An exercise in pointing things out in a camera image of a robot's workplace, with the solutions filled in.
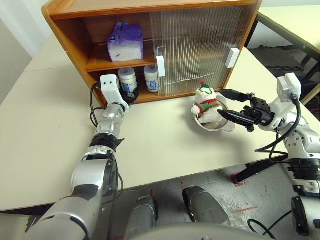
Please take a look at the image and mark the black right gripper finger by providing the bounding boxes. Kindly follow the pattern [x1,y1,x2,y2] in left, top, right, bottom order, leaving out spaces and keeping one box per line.
[216,109,256,126]
[219,89,253,102]

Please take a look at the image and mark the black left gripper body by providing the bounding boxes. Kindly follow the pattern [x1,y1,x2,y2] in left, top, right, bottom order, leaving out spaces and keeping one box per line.
[121,87,141,105]

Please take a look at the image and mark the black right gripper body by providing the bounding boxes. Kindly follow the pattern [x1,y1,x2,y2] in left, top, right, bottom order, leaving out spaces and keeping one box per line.
[241,92,276,133]

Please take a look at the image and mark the white jar blue label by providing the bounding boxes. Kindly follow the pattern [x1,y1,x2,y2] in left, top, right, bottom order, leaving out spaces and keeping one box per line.
[117,67,139,95]
[143,65,160,93]

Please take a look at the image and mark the steel bowl with handles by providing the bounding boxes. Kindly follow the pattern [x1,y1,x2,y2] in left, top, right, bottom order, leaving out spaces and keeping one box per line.
[191,91,236,133]

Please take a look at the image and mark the white plush bear red sweater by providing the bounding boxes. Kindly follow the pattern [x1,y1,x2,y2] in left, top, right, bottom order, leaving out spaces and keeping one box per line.
[191,80,225,125]

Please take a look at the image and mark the white door handle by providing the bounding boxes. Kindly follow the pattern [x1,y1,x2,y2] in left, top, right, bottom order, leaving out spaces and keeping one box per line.
[226,48,241,68]
[156,55,166,78]

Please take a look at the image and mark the purple tissue pack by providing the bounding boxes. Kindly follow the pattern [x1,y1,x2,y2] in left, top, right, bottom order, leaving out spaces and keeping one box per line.
[107,21,144,63]

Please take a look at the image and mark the ribbed clear sliding door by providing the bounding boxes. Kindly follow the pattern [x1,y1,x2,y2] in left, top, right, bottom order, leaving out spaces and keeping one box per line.
[149,9,241,97]
[159,4,254,95]

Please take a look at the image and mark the wooden cabinet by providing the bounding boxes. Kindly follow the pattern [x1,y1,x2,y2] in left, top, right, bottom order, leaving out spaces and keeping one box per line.
[41,0,263,107]

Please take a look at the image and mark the cream table black legs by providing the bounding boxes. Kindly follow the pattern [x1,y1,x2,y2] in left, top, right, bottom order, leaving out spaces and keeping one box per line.
[246,6,320,107]

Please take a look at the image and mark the grey right robot leg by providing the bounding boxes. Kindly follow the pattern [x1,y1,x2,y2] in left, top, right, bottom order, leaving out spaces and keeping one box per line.
[182,185,232,227]

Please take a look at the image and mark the grey robot leg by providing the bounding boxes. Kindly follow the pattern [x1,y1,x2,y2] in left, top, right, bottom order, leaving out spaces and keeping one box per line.
[124,195,160,240]
[182,185,232,227]

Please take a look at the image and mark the grey left robot leg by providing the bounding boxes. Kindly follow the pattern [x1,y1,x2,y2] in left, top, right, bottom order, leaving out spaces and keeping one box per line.
[124,195,160,240]

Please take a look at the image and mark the grey robot torso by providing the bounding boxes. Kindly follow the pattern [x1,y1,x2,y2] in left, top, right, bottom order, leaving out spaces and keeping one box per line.
[139,221,276,240]

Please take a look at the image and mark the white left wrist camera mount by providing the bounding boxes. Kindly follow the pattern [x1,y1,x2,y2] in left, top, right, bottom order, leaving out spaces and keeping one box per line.
[99,74,130,111]

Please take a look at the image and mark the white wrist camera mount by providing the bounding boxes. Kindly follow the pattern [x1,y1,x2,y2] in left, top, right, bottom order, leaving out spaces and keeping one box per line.
[259,72,303,132]
[99,74,130,111]

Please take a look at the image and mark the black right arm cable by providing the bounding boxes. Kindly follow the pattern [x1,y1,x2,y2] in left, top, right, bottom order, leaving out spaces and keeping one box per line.
[254,92,303,166]

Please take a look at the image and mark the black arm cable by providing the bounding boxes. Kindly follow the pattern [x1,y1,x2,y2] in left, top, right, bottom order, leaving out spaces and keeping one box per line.
[254,92,303,166]
[89,83,125,240]

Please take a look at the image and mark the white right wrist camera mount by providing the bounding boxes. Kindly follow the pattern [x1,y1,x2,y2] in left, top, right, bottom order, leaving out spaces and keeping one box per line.
[259,72,303,132]

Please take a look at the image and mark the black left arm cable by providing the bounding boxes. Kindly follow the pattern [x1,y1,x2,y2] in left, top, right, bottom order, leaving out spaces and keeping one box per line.
[89,83,125,240]

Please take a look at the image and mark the black loose cable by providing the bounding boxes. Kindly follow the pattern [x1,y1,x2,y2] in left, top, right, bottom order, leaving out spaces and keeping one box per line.
[247,209,294,240]

